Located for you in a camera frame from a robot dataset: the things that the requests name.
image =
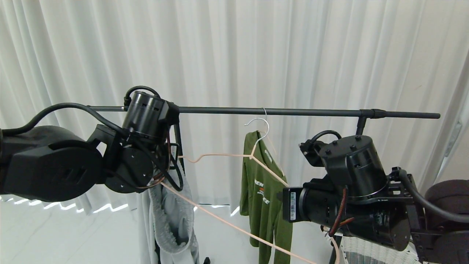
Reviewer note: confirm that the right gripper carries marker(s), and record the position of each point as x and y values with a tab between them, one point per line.
315	205

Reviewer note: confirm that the green printed sleeveless shirt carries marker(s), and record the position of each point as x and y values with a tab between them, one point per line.
263	205

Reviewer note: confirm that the pink clothes hanger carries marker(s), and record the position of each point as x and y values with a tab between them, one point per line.
220	155
265	113

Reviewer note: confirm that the pale grey garment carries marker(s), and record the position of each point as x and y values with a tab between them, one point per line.
172	220

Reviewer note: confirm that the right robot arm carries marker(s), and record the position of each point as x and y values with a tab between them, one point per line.
355	161

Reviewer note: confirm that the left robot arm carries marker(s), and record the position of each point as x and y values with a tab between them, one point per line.
55	168

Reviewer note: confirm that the white laundry basket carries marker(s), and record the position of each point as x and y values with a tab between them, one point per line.
366	255

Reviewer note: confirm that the black clothes rack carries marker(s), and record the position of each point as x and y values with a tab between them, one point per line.
311	111

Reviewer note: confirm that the white curtain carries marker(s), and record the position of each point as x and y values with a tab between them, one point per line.
256	47

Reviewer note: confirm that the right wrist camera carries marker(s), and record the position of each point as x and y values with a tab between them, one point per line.
311	154

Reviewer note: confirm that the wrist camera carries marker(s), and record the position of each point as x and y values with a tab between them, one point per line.
171	112
311	154

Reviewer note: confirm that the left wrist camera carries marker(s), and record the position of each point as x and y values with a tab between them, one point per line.
171	112

